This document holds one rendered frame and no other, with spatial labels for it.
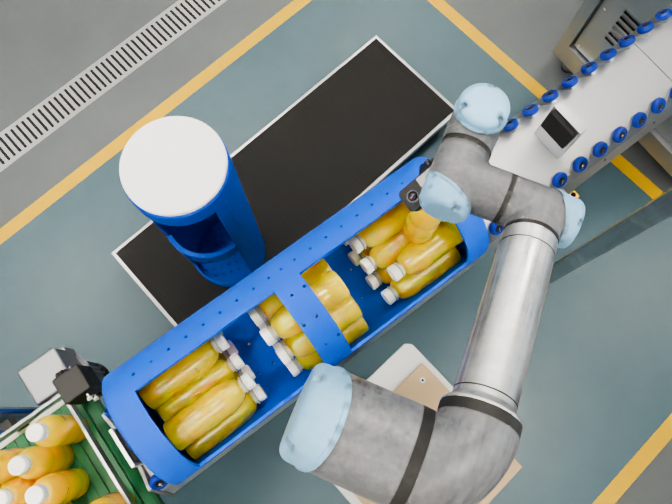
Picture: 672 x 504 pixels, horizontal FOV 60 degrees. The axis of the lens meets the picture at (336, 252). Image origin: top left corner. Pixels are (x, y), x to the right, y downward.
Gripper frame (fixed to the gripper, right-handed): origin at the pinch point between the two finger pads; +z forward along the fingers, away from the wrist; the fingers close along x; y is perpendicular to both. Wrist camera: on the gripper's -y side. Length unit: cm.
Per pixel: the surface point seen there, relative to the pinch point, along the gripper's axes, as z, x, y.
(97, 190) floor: 133, 117, -67
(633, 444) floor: 135, -103, 49
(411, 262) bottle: 20.6, -5.1, -5.8
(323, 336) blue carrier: 13.6, -7.4, -32.4
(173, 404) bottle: 24, 1, -67
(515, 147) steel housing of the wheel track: 41, 6, 44
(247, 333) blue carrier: 37, 7, -46
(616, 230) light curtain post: 66, -30, 65
